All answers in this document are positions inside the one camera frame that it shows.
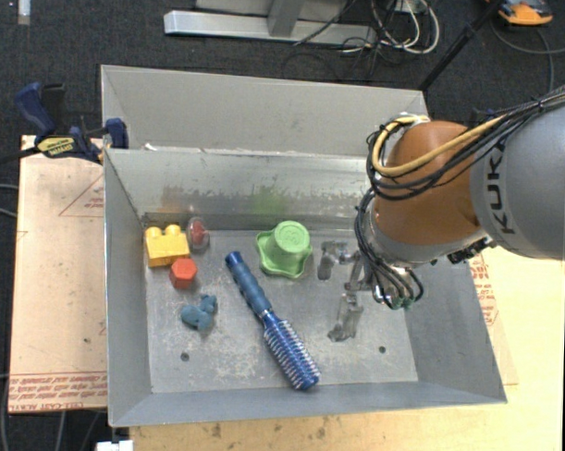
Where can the green plastic cup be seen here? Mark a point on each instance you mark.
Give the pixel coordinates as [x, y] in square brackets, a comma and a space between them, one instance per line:
[285, 248]

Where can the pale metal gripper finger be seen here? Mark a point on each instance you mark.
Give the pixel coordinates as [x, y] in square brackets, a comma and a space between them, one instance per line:
[326, 260]
[348, 317]

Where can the blue toy animal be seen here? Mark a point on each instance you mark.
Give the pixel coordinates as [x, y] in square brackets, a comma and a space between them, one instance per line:
[197, 315]

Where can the grey metal bin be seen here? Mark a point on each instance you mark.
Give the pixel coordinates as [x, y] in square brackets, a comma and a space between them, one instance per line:
[259, 348]

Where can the yellow toy brick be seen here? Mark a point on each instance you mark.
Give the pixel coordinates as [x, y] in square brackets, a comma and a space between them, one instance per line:
[166, 248]

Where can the blue hairbrush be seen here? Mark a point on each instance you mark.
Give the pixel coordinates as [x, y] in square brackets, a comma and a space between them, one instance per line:
[270, 312]

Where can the small red and clear toy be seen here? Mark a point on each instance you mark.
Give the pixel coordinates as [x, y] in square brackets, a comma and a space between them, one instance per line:
[198, 233]

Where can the red hexagonal block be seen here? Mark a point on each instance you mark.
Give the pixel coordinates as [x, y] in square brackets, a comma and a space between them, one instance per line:
[183, 273]

